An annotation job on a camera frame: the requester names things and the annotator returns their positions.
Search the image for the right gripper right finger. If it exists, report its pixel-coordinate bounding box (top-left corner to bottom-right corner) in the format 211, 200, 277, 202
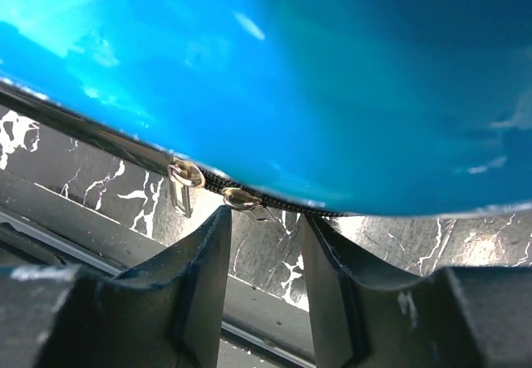
302, 217, 531, 367

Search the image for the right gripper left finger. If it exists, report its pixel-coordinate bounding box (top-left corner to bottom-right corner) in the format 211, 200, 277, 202
1, 207, 232, 367

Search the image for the silver zipper pull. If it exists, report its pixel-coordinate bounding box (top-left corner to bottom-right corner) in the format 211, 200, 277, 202
167, 158, 205, 218
221, 187, 275, 222

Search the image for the blue hard-shell suitcase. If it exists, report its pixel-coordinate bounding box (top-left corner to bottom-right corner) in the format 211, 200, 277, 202
1, 0, 531, 216

